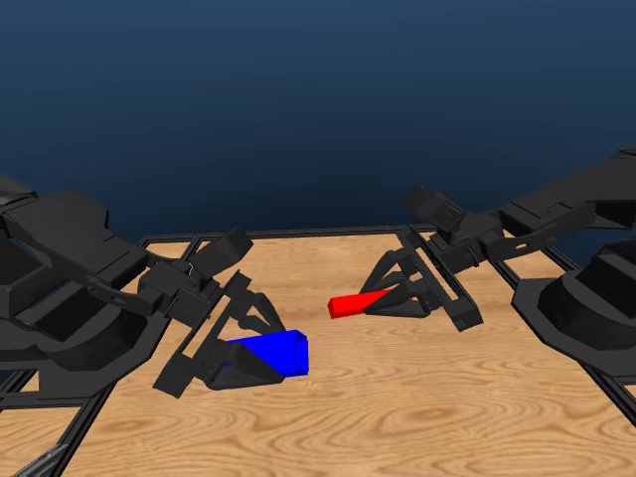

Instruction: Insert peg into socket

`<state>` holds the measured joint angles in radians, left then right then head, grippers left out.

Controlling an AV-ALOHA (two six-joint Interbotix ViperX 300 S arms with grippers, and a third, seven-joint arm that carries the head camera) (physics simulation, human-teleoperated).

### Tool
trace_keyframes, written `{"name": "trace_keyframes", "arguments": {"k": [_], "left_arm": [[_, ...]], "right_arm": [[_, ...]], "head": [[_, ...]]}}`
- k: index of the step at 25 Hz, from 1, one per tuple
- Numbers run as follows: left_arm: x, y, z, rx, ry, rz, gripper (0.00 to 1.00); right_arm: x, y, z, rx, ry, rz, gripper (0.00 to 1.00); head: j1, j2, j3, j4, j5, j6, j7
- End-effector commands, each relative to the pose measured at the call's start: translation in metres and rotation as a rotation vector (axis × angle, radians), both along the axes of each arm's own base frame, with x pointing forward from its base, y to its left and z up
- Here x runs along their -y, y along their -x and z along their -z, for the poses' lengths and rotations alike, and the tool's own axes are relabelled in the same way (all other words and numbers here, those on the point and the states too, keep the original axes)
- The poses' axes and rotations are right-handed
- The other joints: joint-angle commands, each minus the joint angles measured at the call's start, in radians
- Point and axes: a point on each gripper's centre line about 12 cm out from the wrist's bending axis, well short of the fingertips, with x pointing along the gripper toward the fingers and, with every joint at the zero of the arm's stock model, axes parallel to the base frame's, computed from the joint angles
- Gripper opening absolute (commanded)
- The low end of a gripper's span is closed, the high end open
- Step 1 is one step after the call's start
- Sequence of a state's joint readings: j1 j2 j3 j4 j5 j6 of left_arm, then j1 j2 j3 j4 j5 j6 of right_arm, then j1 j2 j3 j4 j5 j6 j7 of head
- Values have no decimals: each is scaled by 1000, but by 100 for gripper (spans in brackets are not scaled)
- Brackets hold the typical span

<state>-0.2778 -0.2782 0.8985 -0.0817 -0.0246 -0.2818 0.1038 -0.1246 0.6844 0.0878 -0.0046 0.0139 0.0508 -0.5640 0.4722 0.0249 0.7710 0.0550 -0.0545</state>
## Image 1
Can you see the thin red peg bar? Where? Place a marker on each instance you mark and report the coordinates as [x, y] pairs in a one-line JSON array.
[[348, 304]]

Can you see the blue hollow socket block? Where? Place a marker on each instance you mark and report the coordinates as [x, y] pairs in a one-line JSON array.
[[283, 350]]

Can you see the silver aluminium rail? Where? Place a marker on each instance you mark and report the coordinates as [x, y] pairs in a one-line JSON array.
[[42, 462]]

